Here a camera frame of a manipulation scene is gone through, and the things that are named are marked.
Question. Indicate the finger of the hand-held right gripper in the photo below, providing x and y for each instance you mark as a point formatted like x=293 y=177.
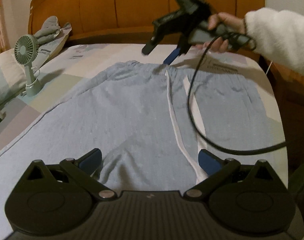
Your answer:
x=172 y=56
x=150 y=46

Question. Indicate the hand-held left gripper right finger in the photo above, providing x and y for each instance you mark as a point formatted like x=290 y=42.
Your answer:
x=209 y=162

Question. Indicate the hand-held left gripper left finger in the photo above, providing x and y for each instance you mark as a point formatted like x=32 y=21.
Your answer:
x=90 y=160

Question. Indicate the person's right hand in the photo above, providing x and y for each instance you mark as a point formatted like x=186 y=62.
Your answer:
x=229 y=21

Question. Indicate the wooden headboard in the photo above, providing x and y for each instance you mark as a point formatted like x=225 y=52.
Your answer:
x=117 y=7

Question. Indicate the grey crumpled cloth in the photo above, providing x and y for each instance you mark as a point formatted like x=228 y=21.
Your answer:
x=51 y=28

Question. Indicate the green desk fan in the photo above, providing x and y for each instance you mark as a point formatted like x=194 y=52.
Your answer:
x=26 y=48

